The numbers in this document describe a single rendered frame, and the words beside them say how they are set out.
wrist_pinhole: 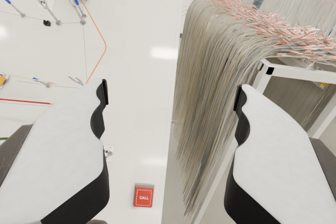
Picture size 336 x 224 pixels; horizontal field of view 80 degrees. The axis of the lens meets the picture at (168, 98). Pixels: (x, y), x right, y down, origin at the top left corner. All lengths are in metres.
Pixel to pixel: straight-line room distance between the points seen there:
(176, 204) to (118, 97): 1.43
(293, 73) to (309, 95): 0.31
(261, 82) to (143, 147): 0.43
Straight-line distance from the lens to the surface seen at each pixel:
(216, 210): 2.01
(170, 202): 1.92
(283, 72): 0.73
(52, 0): 0.79
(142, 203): 0.63
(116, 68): 0.66
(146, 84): 0.64
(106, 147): 0.64
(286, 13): 4.07
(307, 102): 1.06
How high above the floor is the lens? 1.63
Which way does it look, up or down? 32 degrees down
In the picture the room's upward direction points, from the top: 11 degrees clockwise
